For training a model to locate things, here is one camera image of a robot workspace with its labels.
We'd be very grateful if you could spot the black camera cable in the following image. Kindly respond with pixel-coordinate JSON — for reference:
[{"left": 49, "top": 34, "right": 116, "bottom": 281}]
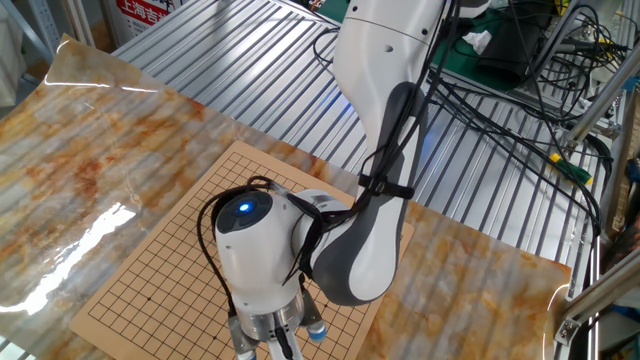
[{"left": 196, "top": 174, "right": 289, "bottom": 319}]

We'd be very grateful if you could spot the grey perforated metal upright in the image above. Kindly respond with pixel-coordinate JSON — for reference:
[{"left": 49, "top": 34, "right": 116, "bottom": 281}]
[{"left": 25, "top": 0, "right": 62, "bottom": 51}]

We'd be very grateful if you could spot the black cable bundle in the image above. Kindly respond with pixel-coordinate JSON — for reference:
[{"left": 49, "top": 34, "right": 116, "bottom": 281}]
[{"left": 424, "top": 0, "right": 616, "bottom": 236}]

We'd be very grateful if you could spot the black bag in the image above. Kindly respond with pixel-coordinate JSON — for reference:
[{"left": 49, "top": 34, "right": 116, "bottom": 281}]
[{"left": 474, "top": 4, "right": 546, "bottom": 86}]

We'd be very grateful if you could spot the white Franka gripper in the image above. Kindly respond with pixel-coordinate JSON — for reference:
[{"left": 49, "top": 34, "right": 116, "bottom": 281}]
[{"left": 267, "top": 339, "right": 305, "bottom": 360}]

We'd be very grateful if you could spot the crumpled white tissue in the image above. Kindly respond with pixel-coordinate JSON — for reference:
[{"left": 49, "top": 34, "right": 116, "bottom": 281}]
[{"left": 462, "top": 29, "right": 494, "bottom": 55}]

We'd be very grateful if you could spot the tan Go board mat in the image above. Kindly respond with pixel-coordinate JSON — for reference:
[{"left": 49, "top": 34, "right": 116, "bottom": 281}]
[{"left": 68, "top": 140, "right": 416, "bottom": 360}]

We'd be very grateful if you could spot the marble patterned glossy sheet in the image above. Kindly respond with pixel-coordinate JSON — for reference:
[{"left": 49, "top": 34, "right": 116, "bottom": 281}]
[{"left": 0, "top": 33, "right": 572, "bottom": 360}]

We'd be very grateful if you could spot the green yellow handled tool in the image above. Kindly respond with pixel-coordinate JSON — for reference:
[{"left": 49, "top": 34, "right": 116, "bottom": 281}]
[{"left": 548, "top": 152, "right": 594, "bottom": 185}]

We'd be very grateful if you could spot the green table mat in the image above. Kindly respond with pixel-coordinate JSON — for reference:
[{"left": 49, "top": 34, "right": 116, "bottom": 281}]
[{"left": 319, "top": 0, "right": 531, "bottom": 92}]

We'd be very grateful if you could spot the aluminium frame post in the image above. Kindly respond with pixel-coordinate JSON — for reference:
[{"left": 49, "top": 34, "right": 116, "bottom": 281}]
[
  {"left": 564, "top": 54, "right": 640, "bottom": 146},
  {"left": 62, "top": 0, "right": 96, "bottom": 49},
  {"left": 553, "top": 254, "right": 640, "bottom": 346}
]

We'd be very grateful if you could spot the silver blue wrist camera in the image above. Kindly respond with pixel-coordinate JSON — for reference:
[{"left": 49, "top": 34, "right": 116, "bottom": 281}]
[
  {"left": 227, "top": 309, "right": 261, "bottom": 360},
  {"left": 298, "top": 285, "right": 328, "bottom": 343}
]

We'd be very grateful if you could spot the box with red sign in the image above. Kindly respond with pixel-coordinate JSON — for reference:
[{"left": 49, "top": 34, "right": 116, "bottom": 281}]
[{"left": 107, "top": 0, "right": 187, "bottom": 46}]

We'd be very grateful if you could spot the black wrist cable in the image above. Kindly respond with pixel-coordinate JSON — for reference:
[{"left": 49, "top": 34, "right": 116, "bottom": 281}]
[{"left": 273, "top": 325, "right": 296, "bottom": 360}]

